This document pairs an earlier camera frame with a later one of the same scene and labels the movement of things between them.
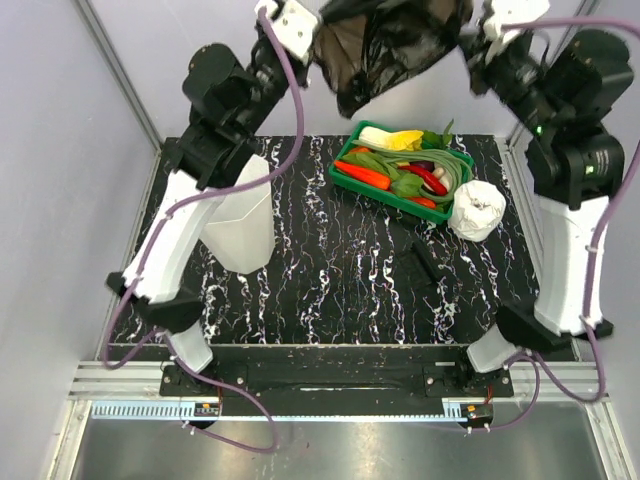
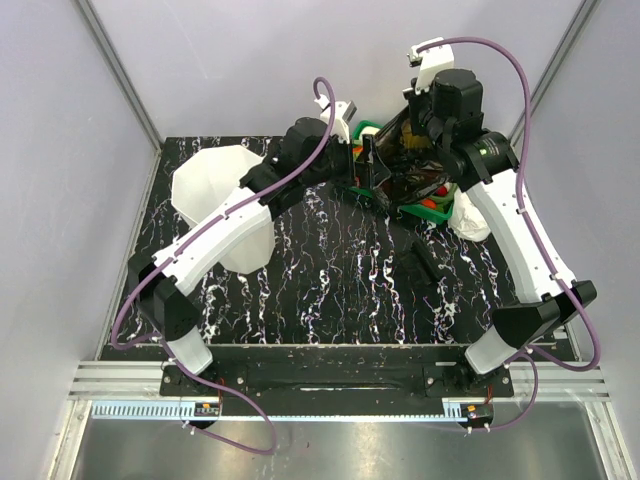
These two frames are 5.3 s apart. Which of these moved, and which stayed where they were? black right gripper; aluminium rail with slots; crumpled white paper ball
Moved: black right gripper
Stayed: crumpled white paper ball; aluminium rail with slots
